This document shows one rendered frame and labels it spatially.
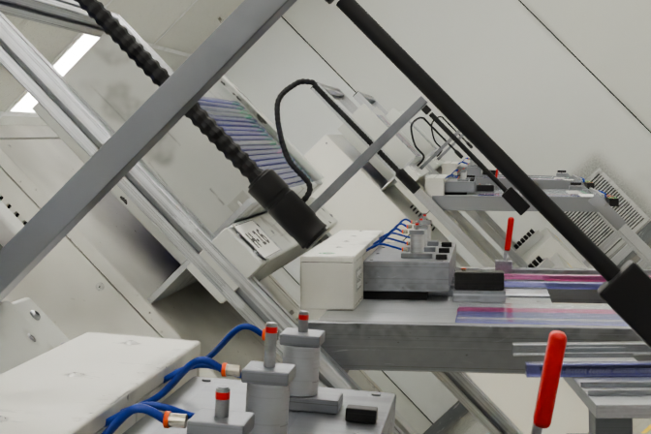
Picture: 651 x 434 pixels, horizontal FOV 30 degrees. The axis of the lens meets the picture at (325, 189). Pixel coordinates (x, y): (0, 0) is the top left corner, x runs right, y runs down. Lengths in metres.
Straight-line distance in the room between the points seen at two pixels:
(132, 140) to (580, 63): 7.70
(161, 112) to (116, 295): 1.09
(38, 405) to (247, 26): 0.22
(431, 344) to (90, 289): 0.46
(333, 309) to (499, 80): 6.49
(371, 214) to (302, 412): 4.43
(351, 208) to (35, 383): 4.50
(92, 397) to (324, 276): 1.15
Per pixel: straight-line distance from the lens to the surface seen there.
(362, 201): 5.15
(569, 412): 5.25
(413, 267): 1.90
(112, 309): 1.66
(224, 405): 0.51
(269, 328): 0.62
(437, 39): 8.24
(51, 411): 0.63
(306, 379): 0.72
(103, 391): 0.67
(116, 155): 0.58
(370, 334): 1.59
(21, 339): 0.85
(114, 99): 1.75
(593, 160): 8.23
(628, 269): 0.56
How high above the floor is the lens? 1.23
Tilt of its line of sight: 4 degrees up
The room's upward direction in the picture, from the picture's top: 44 degrees counter-clockwise
